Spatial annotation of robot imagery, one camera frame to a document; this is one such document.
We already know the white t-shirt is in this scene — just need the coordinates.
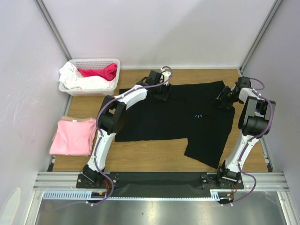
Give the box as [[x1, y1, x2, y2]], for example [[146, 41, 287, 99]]
[[59, 62, 115, 90]]

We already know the black t-shirt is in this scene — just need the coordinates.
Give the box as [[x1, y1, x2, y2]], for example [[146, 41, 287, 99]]
[[115, 81, 235, 168]]

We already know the purple cable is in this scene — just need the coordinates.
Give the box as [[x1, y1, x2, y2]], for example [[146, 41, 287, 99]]
[[44, 66, 174, 213], [220, 77, 275, 207]]

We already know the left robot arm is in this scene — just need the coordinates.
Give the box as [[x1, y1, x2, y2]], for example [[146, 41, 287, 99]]
[[80, 66, 173, 188]]

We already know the folded beige t-shirt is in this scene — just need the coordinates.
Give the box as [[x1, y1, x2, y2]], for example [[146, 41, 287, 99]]
[[61, 116, 96, 123]]

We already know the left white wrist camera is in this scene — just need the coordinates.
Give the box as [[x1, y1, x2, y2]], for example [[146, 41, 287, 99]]
[[160, 67, 172, 82]]

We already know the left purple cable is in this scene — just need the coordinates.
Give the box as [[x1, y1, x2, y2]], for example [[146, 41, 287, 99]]
[[44, 66, 174, 213]]

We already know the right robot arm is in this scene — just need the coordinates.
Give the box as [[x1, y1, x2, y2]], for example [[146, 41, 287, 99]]
[[214, 76, 276, 188]]

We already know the magenta t-shirt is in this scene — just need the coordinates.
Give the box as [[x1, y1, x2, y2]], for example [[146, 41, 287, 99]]
[[77, 63, 118, 81]]

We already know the aluminium frame rail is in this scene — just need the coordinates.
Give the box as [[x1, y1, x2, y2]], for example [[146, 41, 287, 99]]
[[33, 172, 289, 192]]

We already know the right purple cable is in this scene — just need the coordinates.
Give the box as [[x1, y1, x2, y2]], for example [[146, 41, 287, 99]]
[[220, 77, 275, 207]]

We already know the white plastic laundry basket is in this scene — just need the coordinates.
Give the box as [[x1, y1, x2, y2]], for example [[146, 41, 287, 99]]
[[59, 58, 120, 96]]

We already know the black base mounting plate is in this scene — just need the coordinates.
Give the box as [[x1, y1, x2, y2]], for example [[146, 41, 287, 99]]
[[76, 172, 244, 198]]

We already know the folded pink t-shirt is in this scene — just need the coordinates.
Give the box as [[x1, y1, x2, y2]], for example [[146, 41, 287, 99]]
[[49, 118, 97, 156]]

